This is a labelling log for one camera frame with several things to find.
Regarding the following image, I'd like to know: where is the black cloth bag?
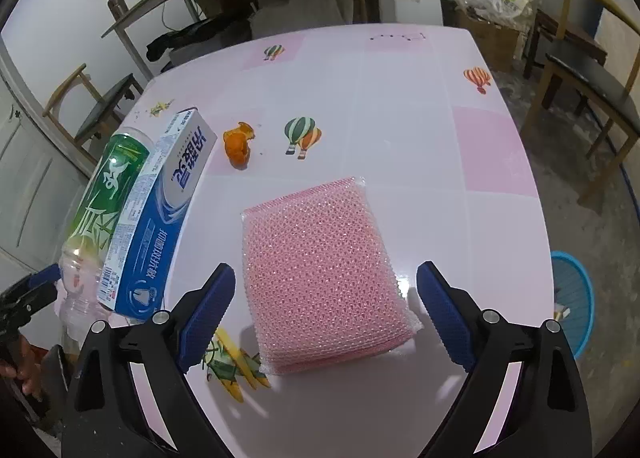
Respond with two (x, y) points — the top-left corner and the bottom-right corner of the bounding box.
(146, 17), (253, 65)

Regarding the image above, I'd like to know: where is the white cabinet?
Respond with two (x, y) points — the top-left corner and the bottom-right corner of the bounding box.
(387, 0), (445, 28)

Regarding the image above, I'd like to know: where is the pink patterned table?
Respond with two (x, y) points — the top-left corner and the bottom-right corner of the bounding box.
(97, 23), (558, 458)

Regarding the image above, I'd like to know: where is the blue mesh waste basket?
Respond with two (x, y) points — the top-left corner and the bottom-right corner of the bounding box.
(550, 250), (596, 359)

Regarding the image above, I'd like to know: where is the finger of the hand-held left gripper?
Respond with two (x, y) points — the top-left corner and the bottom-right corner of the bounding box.
(30, 264), (60, 291)
(0, 288), (56, 339)

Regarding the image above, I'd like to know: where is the green label plastic bottle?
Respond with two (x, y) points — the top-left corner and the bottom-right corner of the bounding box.
(56, 127), (152, 339)

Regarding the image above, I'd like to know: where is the dark brown wooden stool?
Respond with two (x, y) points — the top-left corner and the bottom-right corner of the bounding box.
(522, 8), (608, 109)

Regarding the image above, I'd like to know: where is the orange peel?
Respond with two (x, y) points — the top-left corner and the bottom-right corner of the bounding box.
(222, 122), (256, 170)

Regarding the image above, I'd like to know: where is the person's left hand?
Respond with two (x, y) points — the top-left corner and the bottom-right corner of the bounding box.
(0, 338), (45, 401)

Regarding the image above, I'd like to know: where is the wooden chair black seat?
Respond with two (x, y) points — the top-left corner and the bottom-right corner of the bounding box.
(520, 0), (640, 204)
(42, 63), (147, 166)

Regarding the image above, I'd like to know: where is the white sack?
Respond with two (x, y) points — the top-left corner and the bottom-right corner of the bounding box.
(250, 0), (348, 39)

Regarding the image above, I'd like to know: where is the white panelled door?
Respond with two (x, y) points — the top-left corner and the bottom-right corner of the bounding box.
(0, 98), (98, 284)

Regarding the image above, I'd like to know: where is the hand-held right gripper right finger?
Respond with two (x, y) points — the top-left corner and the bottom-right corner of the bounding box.
(416, 260), (593, 458)

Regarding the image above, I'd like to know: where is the pink mesh sponge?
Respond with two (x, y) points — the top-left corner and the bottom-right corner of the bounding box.
(241, 175), (423, 376)

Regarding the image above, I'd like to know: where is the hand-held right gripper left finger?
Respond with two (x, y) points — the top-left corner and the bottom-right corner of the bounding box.
(60, 262), (237, 458)

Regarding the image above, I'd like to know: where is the blue toothpaste box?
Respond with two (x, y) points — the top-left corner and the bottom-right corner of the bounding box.
(96, 108), (218, 320)

